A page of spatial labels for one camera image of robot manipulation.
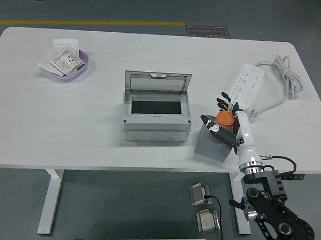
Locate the printed socket panel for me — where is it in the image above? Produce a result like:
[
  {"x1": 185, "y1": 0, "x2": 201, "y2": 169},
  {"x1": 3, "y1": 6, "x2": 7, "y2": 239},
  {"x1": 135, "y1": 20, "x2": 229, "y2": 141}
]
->
[{"x1": 49, "y1": 48, "x2": 84, "y2": 78}]

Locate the white table leg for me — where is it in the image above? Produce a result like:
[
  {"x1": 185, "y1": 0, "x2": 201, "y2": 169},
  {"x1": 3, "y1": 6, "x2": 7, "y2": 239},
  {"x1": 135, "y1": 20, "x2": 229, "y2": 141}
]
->
[
  {"x1": 226, "y1": 170, "x2": 255, "y2": 236},
  {"x1": 37, "y1": 168, "x2": 65, "y2": 236}
]

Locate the white flat plate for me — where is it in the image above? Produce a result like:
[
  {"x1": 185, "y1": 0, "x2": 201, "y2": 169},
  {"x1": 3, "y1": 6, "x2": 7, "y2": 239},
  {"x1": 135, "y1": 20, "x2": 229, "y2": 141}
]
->
[{"x1": 38, "y1": 49, "x2": 65, "y2": 77}]

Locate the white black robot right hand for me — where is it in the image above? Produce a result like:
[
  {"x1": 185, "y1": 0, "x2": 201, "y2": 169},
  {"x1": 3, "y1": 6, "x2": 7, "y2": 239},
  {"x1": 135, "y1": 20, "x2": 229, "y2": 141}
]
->
[{"x1": 197, "y1": 90, "x2": 266, "y2": 169}]

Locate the grey cube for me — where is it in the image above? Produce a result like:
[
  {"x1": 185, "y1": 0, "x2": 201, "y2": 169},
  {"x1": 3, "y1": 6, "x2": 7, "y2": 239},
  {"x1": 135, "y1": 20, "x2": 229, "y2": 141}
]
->
[{"x1": 193, "y1": 113, "x2": 233, "y2": 163}]

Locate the white power cord with plug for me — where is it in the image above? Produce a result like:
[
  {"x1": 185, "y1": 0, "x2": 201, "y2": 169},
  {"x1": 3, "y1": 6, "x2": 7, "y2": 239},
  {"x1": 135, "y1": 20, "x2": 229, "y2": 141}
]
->
[{"x1": 243, "y1": 53, "x2": 306, "y2": 126}]

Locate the orange cylinder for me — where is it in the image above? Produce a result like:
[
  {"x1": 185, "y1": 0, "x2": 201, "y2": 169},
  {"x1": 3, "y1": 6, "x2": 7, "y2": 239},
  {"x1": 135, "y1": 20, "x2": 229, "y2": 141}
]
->
[{"x1": 212, "y1": 110, "x2": 236, "y2": 142}]

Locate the white power strip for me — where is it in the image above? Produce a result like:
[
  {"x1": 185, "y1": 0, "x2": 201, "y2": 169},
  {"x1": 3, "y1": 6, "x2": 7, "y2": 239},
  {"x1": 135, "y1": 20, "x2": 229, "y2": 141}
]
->
[{"x1": 223, "y1": 62, "x2": 266, "y2": 114}]

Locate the transparent hinged box lid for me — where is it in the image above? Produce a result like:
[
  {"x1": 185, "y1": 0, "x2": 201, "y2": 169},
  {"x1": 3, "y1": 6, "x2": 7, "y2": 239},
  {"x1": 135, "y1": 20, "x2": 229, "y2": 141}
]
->
[{"x1": 123, "y1": 70, "x2": 193, "y2": 97}]

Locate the silver foot pedal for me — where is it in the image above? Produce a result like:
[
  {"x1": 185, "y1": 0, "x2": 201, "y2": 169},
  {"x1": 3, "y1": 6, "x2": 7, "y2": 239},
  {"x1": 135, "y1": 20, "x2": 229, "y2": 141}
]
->
[
  {"x1": 188, "y1": 182, "x2": 214, "y2": 208},
  {"x1": 195, "y1": 208, "x2": 223, "y2": 235}
]

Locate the dark floor sign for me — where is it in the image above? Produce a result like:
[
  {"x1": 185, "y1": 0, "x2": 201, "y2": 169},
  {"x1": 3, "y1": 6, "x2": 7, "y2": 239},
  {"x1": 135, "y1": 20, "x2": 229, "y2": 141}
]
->
[{"x1": 185, "y1": 25, "x2": 231, "y2": 40}]

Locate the purple tray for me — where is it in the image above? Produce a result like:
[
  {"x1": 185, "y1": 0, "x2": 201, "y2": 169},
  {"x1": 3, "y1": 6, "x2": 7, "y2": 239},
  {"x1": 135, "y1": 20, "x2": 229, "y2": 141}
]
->
[{"x1": 42, "y1": 48, "x2": 90, "y2": 83}]

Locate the grey junction box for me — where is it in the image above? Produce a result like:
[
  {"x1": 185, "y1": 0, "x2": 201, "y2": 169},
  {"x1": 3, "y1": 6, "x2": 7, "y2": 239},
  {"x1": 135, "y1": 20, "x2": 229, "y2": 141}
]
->
[{"x1": 120, "y1": 91, "x2": 194, "y2": 146}]

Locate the black pedal cable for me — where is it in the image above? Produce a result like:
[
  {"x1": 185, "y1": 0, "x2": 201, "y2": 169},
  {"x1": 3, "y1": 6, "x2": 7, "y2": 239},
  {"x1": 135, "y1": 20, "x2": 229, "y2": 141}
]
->
[{"x1": 201, "y1": 194, "x2": 226, "y2": 240}]

